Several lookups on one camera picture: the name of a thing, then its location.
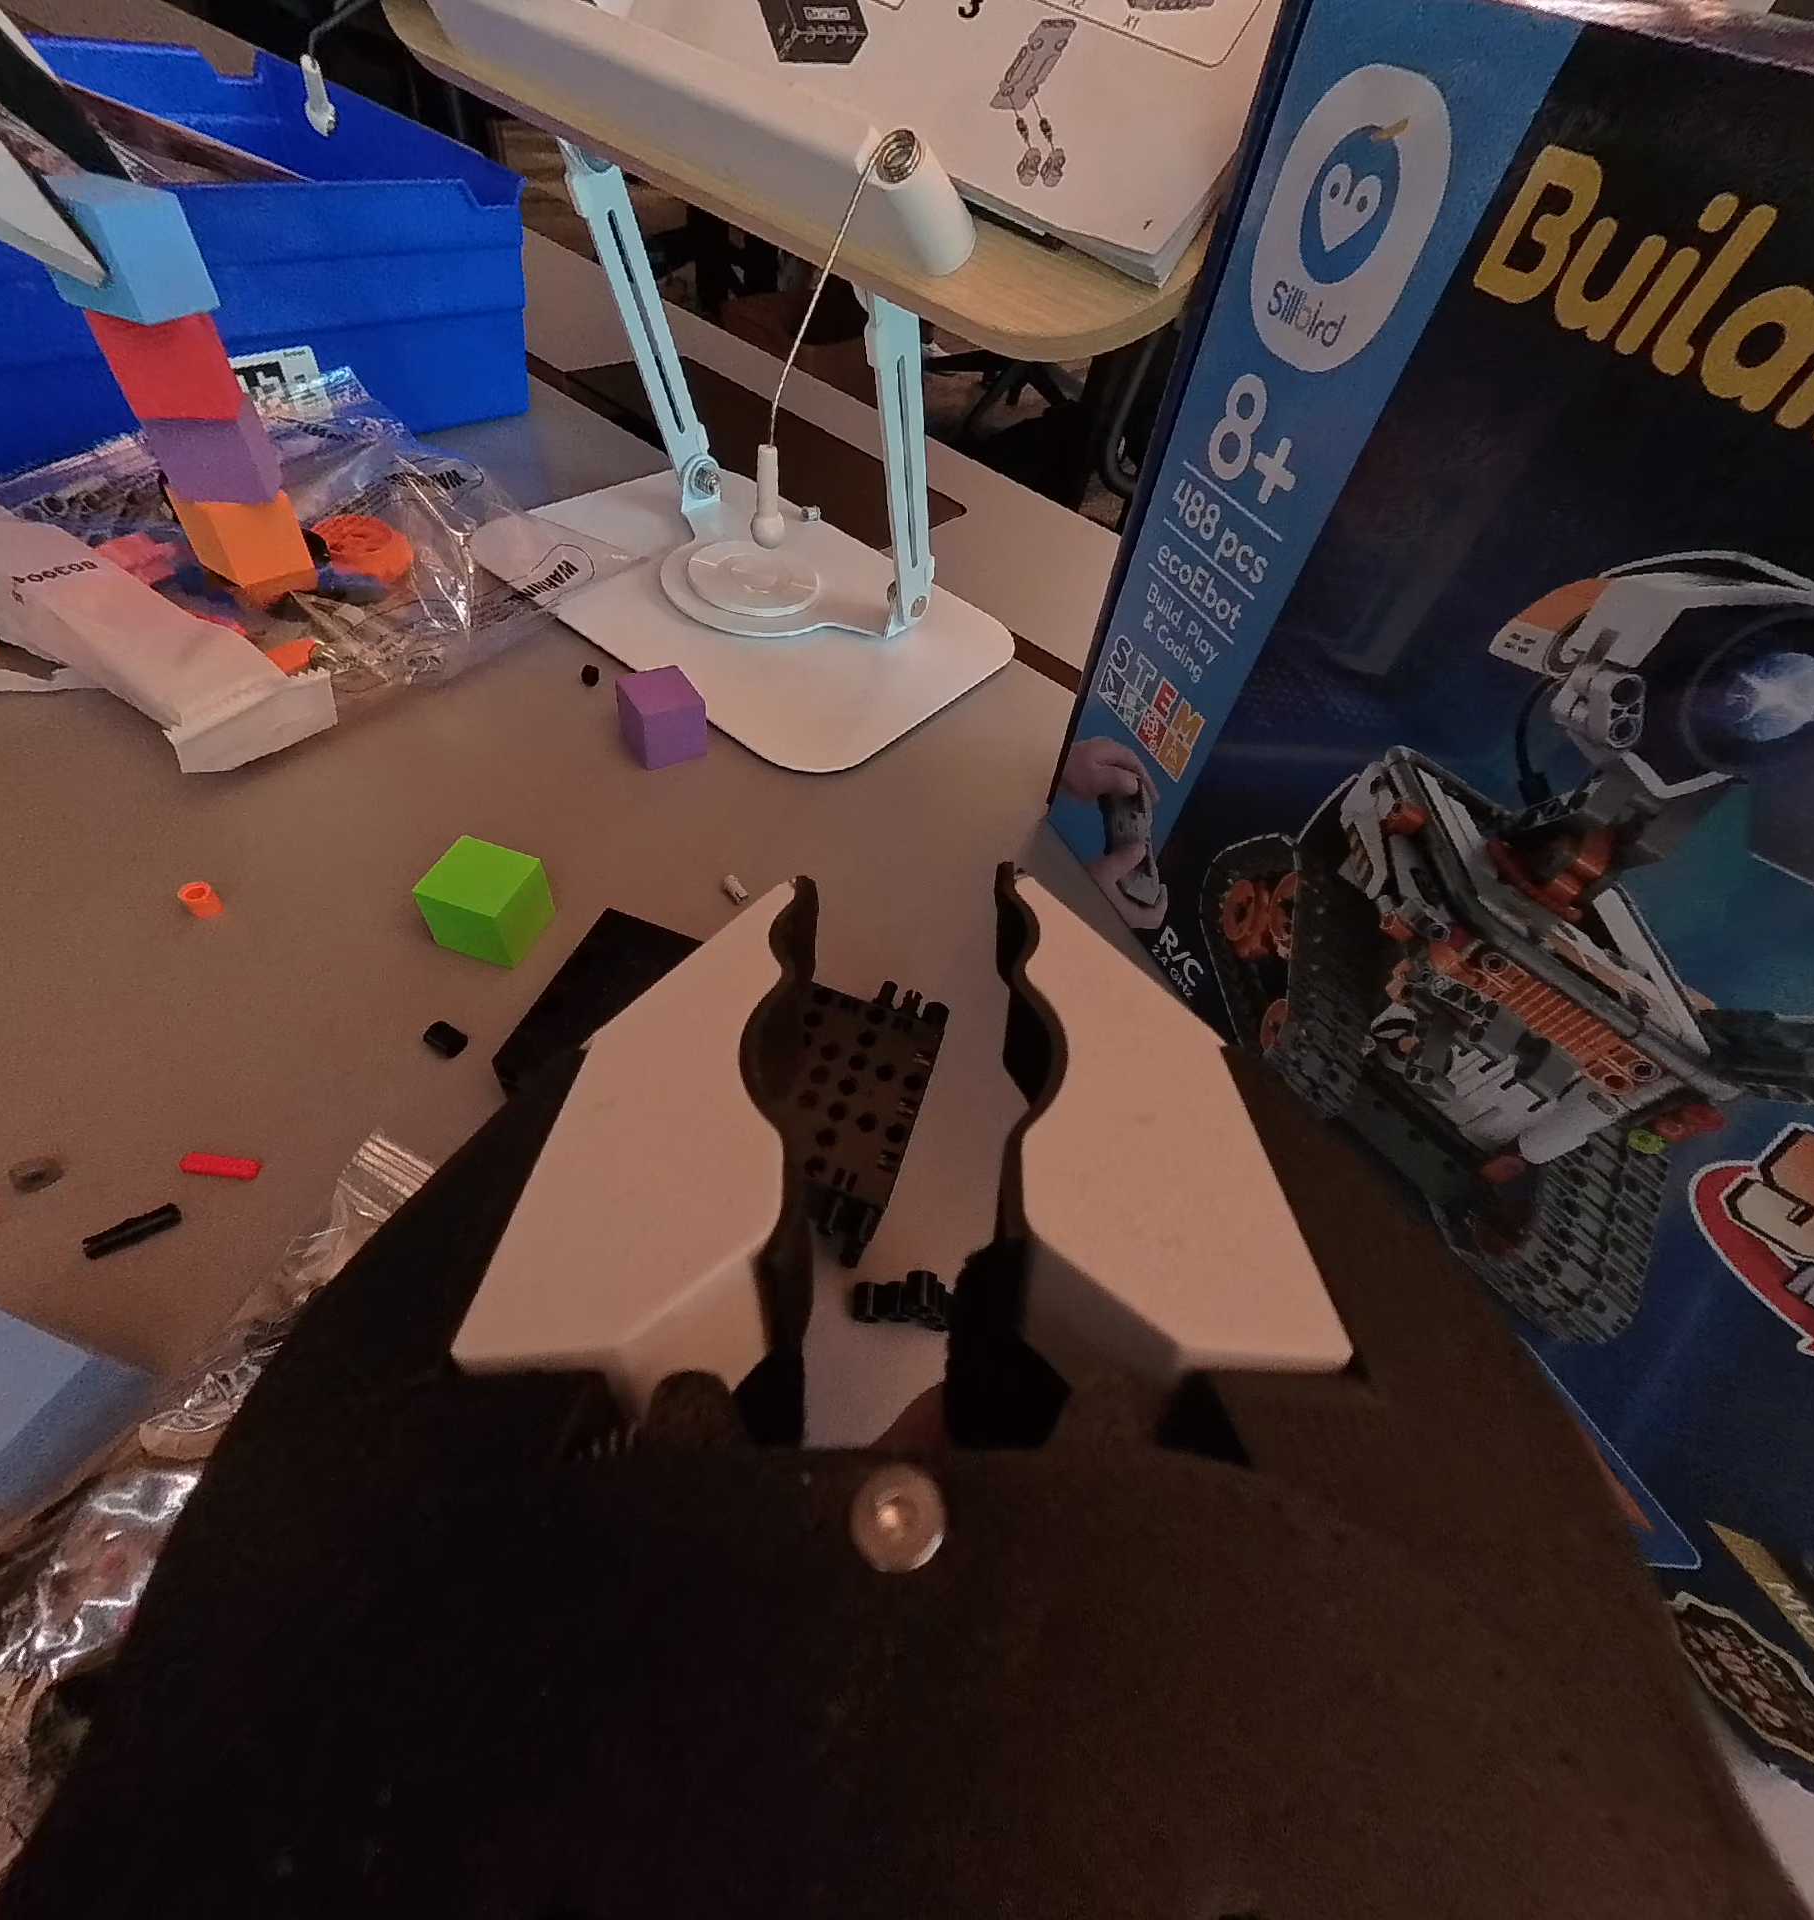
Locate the black perforated building plate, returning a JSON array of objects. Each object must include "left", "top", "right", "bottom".
[{"left": 489, "top": 904, "right": 951, "bottom": 1265}]

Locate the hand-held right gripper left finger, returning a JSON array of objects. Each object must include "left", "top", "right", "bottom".
[{"left": 448, "top": 872, "right": 820, "bottom": 1446}]

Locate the red foam cube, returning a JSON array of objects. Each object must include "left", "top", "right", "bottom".
[{"left": 86, "top": 305, "right": 234, "bottom": 426}]

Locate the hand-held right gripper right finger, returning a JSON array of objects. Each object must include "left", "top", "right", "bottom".
[{"left": 948, "top": 862, "right": 1367, "bottom": 1449}]

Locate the blue toy robot box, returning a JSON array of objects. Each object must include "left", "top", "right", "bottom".
[{"left": 1046, "top": 0, "right": 1814, "bottom": 1801}]

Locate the black office chair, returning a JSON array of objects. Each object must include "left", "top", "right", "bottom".
[{"left": 929, "top": 337, "right": 1149, "bottom": 519}]

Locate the white instruction booklet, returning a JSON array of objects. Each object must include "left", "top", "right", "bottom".
[{"left": 606, "top": 0, "right": 1291, "bottom": 288}]

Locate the clear printed plastic bag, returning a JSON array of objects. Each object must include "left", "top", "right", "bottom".
[{"left": 0, "top": 367, "right": 597, "bottom": 778}]

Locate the orange foam cube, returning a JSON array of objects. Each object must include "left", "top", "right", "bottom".
[{"left": 164, "top": 488, "right": 323, "bottom": 600}]

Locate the purple foam cube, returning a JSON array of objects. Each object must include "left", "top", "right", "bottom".
[
  {"left": 143, "top": 405, "right": 283, "bottom": 507},
  {"left": 615, "top": 663, "right": 711, "bottom": 771}
]

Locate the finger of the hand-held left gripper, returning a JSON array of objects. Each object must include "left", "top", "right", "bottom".
[
  {"left": 0, "top": 0, "right": 141, "bottom": 185},
  {"left": 0, "top": 108, "right": 111, "bottom": 289}
]

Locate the clear bag of building parts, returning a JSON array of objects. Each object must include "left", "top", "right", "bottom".
[{"left": 0, "top": 1133, "right": 436, "bottom": 1864}]

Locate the white book stand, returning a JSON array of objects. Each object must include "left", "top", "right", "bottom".
[{"left": 299, "top": 0, "right": 1015, "bottom": 778}]

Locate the blue foam cube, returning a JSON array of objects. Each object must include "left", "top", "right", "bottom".
[
  {"left": 0, "top": 1301, "right": 159, "bottom": 1507},
  {"left": 44, "top": 175, "right": 222, "bottom": 322}
]

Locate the blue plastic bin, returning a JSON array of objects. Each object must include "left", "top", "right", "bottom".
[{"left": 0, "top": 30, "right": 531, "bottom": 466}]

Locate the green foam cube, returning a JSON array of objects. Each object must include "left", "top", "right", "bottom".
[{"left": 413, "top": 835, "right": 557, "bottom": 967}]

